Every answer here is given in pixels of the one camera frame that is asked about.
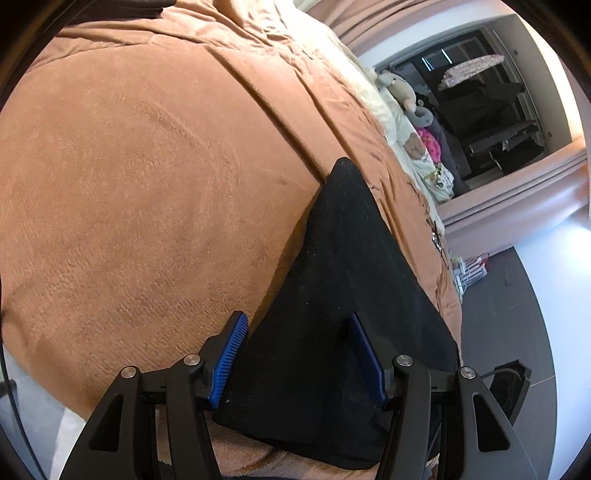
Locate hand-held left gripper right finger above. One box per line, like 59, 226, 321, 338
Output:
348, 313, 539, 480

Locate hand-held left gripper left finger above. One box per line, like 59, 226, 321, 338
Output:
60, 311, 250, 480

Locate black pants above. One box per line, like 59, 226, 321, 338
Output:
212, 158, 462, 472

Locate small white rack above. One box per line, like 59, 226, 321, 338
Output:
450, 253, 491, 292

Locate orange blanket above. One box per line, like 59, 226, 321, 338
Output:
0, 0, 463, 480

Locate small brown teddy bear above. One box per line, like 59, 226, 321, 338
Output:
403, 134, 428, 161

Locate pink plush toy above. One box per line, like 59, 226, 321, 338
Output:
418, 127, 443, 163

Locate cream bed sheet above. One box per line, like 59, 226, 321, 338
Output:
295, 0, 446, 228

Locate grey plush toy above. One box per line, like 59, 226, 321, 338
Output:
412, 104, 437, 128

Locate black shelf unit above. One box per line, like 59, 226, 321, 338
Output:
433, 83, 546, 182

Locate floral ironing board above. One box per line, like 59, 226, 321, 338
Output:
438, 54, 505, 89

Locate black box with cable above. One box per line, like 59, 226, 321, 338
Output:
480, 362, 533, 422

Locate black cable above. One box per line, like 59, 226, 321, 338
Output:
0, 277, 48, 480

